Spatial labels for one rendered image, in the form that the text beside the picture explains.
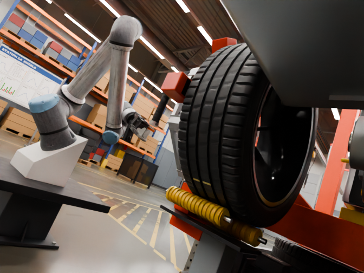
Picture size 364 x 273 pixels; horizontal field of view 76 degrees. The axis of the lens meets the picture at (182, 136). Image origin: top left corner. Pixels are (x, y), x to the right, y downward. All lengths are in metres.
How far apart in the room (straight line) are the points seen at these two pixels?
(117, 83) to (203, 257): 0.88
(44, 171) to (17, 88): 5.29
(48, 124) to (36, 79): 5.30
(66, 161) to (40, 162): 0.13
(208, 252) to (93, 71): 1.07
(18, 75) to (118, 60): 5.48
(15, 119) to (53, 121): 8.65
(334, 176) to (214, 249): 2.56
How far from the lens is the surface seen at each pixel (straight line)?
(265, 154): 1.17
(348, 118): 3.53
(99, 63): 1.40
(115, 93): 1.27
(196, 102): 0.70
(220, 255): 0.84
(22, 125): 10.09
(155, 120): 1.04
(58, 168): 1.41
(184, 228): 0.93
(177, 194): 0.85
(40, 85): 6.69
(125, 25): 1.23
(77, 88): 1.48
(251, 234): 0.83
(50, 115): 1.39
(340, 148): 3.38
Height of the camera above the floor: 0.55
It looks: 11 degrees up
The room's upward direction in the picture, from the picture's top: 23 degrees clockwise
